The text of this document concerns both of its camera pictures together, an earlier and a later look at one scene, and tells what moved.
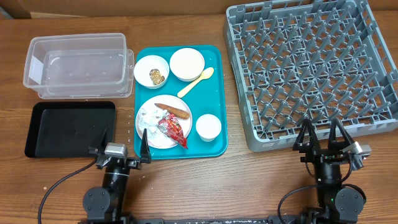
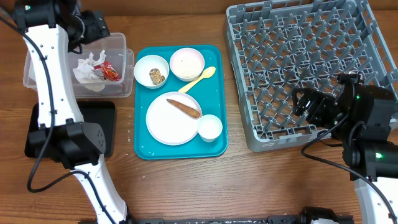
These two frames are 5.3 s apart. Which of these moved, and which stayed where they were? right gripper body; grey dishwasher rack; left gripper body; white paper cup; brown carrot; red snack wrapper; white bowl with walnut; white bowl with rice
Moved: right gripper body; red snack wrapper; left gripper body; brown carrot
Stayed: grey dishwasher rack; white paper cup; white bowl with walnut; white bowl with rice
